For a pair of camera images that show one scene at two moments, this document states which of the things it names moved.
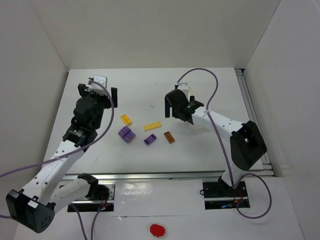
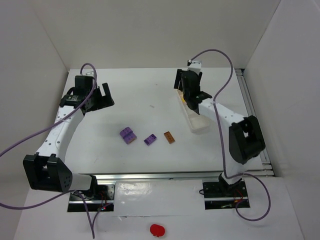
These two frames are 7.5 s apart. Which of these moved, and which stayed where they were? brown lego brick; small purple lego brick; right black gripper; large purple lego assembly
Moved: right black gripper
Stayed: small purple lego brick; large purple lego assembly; brown lego brick
